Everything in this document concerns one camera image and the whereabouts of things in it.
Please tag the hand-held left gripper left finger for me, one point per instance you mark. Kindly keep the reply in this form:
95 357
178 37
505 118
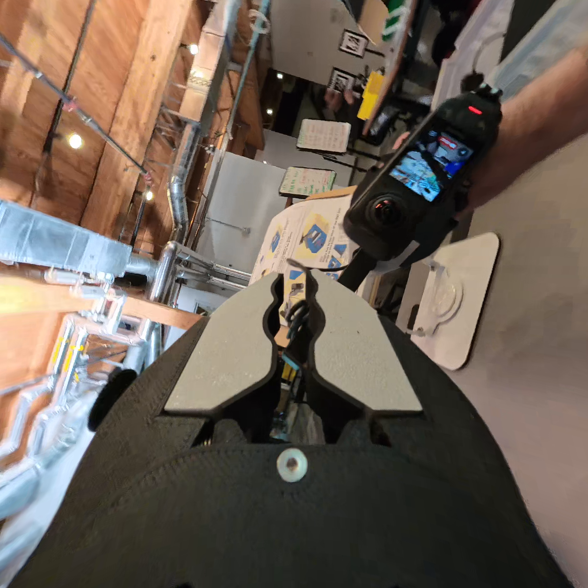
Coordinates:
220 367

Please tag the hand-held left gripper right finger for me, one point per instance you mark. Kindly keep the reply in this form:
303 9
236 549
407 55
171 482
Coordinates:
367 367

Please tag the person's right forearm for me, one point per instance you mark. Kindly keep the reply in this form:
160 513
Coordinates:
542 119

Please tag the instruction sheet on stand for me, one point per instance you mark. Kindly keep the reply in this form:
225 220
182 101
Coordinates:
331 193

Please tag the printed instruction sheet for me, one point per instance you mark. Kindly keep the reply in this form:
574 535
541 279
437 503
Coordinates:
312 234

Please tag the white easel board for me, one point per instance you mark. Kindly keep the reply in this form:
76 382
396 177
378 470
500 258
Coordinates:
323 136
308 181

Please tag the white stand base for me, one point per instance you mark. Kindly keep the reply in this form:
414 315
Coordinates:
469 312

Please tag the yellow plastic bin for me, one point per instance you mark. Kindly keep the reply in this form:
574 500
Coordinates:
370 96

